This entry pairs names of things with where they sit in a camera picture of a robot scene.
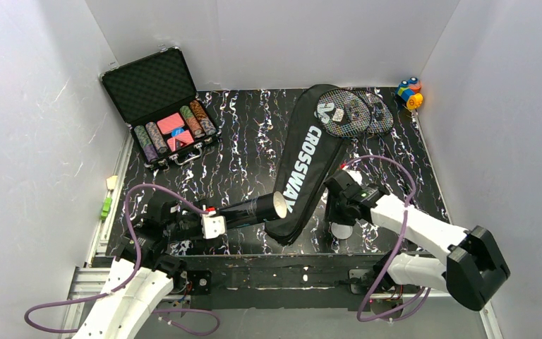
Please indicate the black poker chip case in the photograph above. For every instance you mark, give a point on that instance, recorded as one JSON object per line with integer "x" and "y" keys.
{"x": 152, "y": 88}

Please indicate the green clip on rail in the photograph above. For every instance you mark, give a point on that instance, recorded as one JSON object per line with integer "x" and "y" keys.
{"x": 106, "y": 207}

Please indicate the black shuttlecock tube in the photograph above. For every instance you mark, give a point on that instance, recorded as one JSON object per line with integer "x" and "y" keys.
{"x": 265, "y": 208}

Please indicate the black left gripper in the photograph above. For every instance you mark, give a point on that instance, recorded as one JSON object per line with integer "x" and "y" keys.
{"x": 195, "y": 217}

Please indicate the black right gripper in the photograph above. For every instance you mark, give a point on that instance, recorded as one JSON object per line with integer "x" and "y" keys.
{"x": 339, "y": 186}

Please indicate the pink playing card deck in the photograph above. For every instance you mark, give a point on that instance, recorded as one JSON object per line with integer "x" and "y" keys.
{"x": 170, "y": 123}

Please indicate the beige block on rail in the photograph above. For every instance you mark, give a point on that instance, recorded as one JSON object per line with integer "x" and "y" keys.
{"x": 111, "y": 182}

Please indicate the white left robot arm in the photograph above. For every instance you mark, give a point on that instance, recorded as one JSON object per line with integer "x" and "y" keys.
{"x": 140, "y": 276}

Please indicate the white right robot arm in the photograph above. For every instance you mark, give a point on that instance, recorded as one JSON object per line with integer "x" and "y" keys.
{"x": 466, "y": 264}

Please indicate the blue dealer chip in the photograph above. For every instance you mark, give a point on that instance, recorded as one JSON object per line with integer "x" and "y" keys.
{"x": 177, "y": 132}

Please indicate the rear badminton racket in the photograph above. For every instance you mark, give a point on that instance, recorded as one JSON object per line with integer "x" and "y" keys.
{"x": 382, "y": 120}

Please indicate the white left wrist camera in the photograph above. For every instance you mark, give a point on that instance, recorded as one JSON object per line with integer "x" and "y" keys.
{"x": 213, "y": 224}

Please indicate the black Crossway racket bag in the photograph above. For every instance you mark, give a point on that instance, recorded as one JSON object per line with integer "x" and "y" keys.
{"x": 309, "y": 154}

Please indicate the colourful toy blocks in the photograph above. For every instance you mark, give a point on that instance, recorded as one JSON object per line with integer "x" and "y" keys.
{"x": 410, "y": 92}

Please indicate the black mounting base plate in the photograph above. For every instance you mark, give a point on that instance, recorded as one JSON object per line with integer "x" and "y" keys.
{"x": 275, "y": 281}

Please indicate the white tube lid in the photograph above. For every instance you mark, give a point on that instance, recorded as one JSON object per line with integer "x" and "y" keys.
{"x": 340, "y": 231}

